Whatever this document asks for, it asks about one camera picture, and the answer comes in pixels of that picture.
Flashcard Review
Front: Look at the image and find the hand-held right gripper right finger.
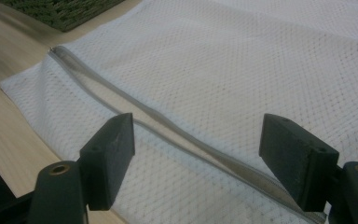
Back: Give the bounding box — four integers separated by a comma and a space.
258, 113, 340, 213

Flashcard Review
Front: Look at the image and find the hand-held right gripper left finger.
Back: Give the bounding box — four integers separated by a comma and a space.
79, 112, 136, 212

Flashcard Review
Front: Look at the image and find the white mesh laundry bag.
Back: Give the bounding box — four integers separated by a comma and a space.
0, 0, 358, 224

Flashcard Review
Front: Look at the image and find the green woven mat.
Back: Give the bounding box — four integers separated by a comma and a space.
0, 0, 127, 33

